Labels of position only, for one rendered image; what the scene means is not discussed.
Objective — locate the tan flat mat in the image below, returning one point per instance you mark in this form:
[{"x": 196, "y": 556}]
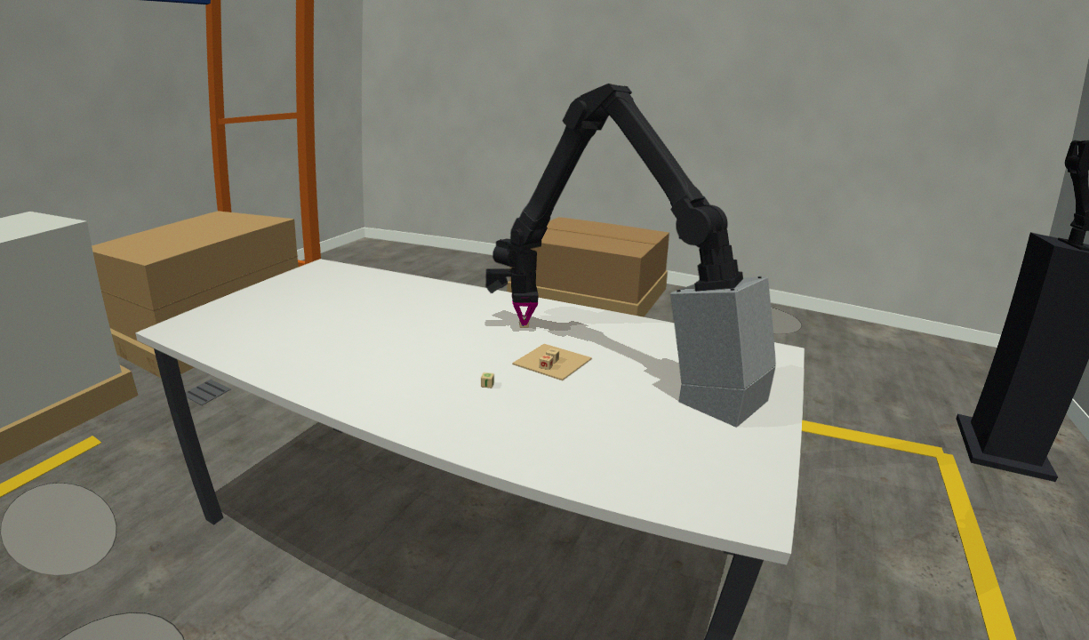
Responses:
[{"x": 568, "y": 362}]

